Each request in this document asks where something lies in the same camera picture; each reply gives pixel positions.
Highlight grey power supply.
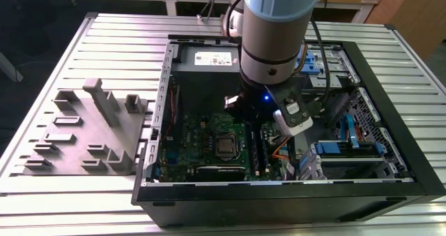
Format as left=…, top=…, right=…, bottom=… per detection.
left=173, top=46, right=243, bottom=74

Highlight CPU socket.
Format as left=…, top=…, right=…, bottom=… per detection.
left=211, top=130, right=243, bottom=161

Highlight orange wires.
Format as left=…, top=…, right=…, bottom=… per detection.
left=271, top=139, right=293, bottom=160

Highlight metal drive cage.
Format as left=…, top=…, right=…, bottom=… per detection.
left=296, top=41, right=362, bottom=103

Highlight blue plastic drive carrier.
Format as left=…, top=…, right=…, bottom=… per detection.
left=298, top=44, right=324, bottom=76

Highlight silver CPU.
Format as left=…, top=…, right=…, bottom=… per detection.
left=215, top=136, right=238, bottom=156

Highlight grey parts rack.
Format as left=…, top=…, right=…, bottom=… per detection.
left=23, top=78, right=157, bottom=177

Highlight metal disk bay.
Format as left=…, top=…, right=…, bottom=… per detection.
left=296, top=139, right=410, bottom=181

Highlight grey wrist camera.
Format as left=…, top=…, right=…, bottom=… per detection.
left=265, top=84, right=314, bottom=138

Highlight hard disk in blue carrier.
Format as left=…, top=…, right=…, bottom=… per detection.
left=312, top=140, right=386, bottom=166

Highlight grey furniture leg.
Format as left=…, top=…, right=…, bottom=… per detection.
left=0, top=50, right=24, bottom=82

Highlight thin red wire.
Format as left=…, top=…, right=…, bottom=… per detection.
left=163, top=86, right=178, bottom=140

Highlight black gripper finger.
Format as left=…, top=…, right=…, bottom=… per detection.
left=222, top=95, right=250, bottom=122

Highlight green motherboard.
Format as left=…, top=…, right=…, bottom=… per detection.
left=155, top=113, right=290, bottom=182

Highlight wooden cabinet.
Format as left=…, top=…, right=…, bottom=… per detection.
left=365, top=0, right=446, bottom=62

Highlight black camera cable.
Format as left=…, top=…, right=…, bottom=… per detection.
left=309, top=19, right=332, bottom=119

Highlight black graphics card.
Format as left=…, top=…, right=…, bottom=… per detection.
left=190, top=164, right=247, bottom=182

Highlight blue flat wire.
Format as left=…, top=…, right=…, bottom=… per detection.
left=342, top=114, right=364, bottom=150

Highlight white power supply label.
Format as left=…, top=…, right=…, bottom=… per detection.
left=194, top=52, right=234, bottom=66

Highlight black PC case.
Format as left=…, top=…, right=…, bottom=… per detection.
left=131, top=33, right=446, bottom=228

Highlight black RAM slot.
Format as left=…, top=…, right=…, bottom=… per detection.
left=245, top=121, right=254, bottom=175

